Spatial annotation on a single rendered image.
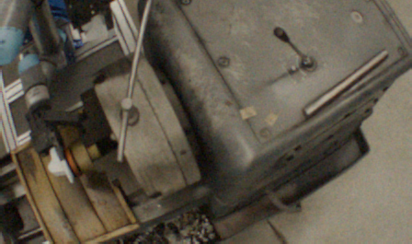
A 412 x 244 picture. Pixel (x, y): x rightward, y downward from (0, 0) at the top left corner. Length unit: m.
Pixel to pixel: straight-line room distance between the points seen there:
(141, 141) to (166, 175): 0.09
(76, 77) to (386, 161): 1.59
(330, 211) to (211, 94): 1.40
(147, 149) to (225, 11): 0.31
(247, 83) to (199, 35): 0.13
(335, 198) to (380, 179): 0.29
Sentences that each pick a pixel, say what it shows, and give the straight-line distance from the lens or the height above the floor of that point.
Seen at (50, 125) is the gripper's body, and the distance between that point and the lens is 1.11.
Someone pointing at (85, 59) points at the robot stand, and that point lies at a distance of 2.18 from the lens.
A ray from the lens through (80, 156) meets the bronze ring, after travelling 1.07.
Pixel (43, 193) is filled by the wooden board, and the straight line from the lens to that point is 1.33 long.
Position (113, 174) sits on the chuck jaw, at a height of 1.11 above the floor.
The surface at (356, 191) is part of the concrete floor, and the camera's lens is 2.30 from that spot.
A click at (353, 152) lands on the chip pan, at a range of 1.74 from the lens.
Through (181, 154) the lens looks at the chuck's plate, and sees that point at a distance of 0.98.
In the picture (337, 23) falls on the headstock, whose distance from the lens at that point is 1.06.
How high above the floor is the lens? 2.13
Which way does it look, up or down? 71 degrees down
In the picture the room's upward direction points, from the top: 4 degrees clockwise
